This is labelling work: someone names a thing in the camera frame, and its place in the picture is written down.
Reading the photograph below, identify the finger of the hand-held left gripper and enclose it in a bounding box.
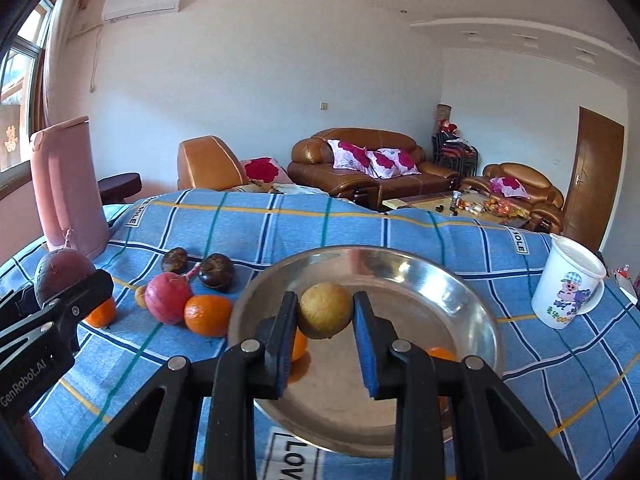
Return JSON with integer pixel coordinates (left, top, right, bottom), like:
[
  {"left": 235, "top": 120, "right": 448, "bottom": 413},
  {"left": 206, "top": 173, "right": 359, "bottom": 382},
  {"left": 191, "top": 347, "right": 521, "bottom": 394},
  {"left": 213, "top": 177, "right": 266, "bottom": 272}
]
[
  {"left": 0, "top": 287, "right": 37, "bottom": 332},
  {"left": 39, "top": 269, "right": 115, "bottom": 346}
]

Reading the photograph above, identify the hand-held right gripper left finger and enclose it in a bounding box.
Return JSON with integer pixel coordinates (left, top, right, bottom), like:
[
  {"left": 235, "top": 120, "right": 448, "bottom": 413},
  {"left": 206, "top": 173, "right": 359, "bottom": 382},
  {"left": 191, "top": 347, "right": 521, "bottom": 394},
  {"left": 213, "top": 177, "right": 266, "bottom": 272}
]
[{"left": 65, "top": 291, "right": 301, "bottom": 480}]

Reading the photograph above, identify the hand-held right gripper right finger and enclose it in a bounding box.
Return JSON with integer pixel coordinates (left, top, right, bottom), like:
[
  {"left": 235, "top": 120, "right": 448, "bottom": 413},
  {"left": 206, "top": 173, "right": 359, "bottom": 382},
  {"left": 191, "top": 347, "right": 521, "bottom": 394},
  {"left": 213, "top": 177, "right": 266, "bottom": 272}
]
[{"left": 352, "top": 291, "right": 581, "bottom": 480}]

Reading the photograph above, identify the dark red round fruit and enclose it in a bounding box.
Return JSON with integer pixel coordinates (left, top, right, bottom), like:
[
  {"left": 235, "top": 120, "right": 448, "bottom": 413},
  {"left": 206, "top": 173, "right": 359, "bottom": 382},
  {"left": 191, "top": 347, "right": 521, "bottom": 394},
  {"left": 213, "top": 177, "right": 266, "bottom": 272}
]
[{"left": 34, "top": 230, "right": 97, "bottom": 309}]

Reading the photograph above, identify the yellow brown round pear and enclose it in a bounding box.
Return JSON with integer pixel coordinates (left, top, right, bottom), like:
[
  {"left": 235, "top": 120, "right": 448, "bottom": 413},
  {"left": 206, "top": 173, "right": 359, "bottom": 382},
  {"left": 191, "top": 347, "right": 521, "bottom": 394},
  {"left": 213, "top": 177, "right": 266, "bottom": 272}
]
[{"left": 298, "top": 282, "right": 354, "bottom": 340}]

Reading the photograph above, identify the round metal plate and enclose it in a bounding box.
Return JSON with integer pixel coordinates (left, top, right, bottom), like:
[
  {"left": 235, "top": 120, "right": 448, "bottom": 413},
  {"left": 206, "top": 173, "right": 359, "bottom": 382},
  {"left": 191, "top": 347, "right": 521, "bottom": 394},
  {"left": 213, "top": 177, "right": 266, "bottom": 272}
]
[{"left": 227, "top": 246, "right": 501, "bottom": 458}]

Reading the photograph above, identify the dark brown passion fruit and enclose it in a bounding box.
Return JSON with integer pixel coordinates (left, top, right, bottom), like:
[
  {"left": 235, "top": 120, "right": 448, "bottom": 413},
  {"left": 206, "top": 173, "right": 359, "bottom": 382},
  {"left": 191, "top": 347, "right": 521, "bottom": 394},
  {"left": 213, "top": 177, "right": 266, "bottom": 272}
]
[
  {"left": 161, "top": 247, "right": 189, "bottom": 275},
  {"left": 198, "top": 254, "right": 235, "bottom": 292}
]

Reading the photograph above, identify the pink red pomegranate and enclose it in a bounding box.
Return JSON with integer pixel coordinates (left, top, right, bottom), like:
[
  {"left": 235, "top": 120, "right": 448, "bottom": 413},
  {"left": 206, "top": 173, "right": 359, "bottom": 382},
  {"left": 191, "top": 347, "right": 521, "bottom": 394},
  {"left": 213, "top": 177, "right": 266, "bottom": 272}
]
[{"left": 145, "top": 262, "right": 204, "bottom": 326}]

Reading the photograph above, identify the pink plastic pitcher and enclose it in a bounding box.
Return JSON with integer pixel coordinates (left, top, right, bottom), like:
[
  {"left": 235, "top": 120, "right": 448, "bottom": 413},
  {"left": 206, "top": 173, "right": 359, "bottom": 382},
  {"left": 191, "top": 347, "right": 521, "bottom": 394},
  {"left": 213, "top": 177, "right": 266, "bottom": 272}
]
[{"left": 30, "top": 116, "right": 111, "bottom": 259}]

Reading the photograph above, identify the blue plaid blanket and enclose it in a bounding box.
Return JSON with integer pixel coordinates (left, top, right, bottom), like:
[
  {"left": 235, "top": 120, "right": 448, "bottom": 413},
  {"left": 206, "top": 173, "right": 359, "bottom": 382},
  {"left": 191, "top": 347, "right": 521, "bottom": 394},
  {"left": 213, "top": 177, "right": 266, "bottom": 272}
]
[{"left": 0, "top": 187, "right": 640, "bottom": 480}]

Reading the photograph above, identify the wooden coffee table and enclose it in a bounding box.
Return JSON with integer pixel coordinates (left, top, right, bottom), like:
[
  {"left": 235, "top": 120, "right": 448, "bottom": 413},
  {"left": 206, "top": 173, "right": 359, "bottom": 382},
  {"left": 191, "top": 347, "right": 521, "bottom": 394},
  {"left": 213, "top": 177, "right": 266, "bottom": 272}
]
[{"left": 382, "top": 191, "right": 536, "bottom": 231}]

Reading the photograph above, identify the red floral pillow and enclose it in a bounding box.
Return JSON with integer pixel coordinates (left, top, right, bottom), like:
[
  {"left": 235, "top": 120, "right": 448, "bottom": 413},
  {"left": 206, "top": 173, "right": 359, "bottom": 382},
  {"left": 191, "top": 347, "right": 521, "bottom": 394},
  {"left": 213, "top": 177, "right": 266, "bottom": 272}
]
[
  {"left": 489, "top": 176, "right": 530, "bottom": 199},
  {"left": 240, "top": 156, "right": 293, "bottom": 186},
  {"left": 365, "top": 148, "right": 422, "bottom": 179},
  {"left": 326, "top": 139, "right": 373, "bottom": 176}
]

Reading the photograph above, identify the orange leather armchair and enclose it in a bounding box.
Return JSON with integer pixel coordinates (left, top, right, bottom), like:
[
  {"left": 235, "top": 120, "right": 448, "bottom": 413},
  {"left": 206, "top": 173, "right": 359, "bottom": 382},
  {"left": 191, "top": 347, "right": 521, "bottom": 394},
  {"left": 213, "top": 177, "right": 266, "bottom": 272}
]
[{"left": 177, "top": 135, "right": 251, "bottom": 192}]

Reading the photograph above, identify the brown leather sofa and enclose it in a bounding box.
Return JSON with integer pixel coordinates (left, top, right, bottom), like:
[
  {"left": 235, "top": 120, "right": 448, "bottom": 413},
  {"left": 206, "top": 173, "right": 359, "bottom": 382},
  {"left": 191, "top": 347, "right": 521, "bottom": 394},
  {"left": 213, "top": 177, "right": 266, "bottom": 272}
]
[{"left": 286, "top": 127, "right": 461, "bottom": 201}]

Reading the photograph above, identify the pile of snacks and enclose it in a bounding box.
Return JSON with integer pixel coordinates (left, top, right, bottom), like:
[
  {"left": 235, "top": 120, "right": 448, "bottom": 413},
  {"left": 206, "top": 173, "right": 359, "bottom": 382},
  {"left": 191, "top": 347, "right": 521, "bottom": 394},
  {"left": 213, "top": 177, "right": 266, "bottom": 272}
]
[{"left": 450, "top": 191, "right": 526, "bottom": 221}]

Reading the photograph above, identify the white cartoon print mug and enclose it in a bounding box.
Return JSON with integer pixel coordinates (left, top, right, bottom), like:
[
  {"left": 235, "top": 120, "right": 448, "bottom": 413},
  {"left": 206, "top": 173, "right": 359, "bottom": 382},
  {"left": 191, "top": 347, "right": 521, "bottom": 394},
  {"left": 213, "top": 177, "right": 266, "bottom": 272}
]
[{"left": 531, "top": 233, "right": 607, "bottom": 331}]

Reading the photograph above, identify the stack of dark chairs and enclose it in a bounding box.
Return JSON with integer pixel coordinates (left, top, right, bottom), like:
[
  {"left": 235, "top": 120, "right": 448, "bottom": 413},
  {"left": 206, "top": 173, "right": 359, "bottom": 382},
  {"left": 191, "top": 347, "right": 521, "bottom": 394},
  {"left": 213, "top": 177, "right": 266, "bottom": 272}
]
[{"left": 431, "top": 130, "right": 480, "bottom": 177}]

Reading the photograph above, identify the small brown leather armchair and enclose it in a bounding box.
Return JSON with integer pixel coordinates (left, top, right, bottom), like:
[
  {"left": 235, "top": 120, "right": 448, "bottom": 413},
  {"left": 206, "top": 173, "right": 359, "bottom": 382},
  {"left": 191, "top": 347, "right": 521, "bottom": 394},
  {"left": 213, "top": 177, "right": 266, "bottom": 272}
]
[{"left": 460, "top": 162, "right": 565, "bottom": 235}]

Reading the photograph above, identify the pale curtain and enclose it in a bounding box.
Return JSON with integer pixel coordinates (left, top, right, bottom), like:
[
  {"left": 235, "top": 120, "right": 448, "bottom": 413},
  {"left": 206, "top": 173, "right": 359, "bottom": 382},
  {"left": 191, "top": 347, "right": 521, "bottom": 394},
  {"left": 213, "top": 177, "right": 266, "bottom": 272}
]
[{"left": 40, "top": 0, "right": 97, "bottom": 131}]

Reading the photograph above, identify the brown wooden door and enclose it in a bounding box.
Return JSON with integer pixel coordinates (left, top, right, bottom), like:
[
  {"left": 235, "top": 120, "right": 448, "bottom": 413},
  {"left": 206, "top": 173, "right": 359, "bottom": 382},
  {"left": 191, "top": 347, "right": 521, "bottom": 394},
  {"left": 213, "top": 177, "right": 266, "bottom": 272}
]
[{"left": 562, "top": 106, "right": 626, "bottom": 256}]

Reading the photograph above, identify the white air conditioner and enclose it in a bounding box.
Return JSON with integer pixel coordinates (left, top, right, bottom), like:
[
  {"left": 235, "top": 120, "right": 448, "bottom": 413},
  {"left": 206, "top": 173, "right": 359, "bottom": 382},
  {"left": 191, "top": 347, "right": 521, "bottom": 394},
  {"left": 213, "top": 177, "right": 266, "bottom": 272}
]
[{"left": 101, "top": 0, "right": 184, "bottom": 23}]

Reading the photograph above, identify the wooden frame window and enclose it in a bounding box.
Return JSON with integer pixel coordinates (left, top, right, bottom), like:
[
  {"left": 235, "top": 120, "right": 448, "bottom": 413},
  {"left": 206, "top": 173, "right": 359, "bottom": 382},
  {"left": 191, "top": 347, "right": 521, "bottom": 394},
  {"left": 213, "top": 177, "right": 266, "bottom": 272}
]
[{"left": 0, "top": 0, "right": 56, "bottom": 183}]

